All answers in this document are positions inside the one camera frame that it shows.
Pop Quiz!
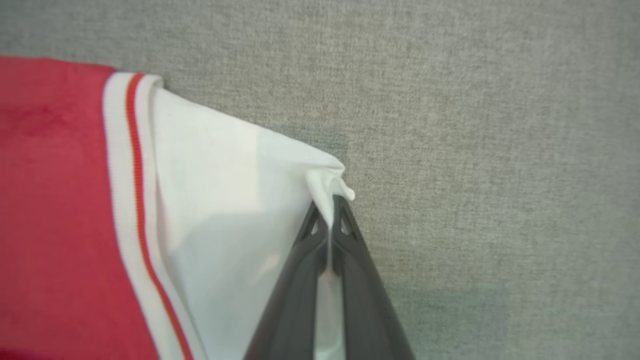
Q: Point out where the red white-sleeved t-shirt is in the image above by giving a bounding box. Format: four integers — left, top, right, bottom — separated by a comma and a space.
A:
0, 55, 357, 360

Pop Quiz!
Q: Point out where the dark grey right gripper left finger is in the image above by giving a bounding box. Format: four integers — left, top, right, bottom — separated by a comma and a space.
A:
243, 201, 330, 360

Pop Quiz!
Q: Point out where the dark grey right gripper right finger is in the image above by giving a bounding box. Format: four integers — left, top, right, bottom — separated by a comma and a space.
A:
329, 195, 416, 360

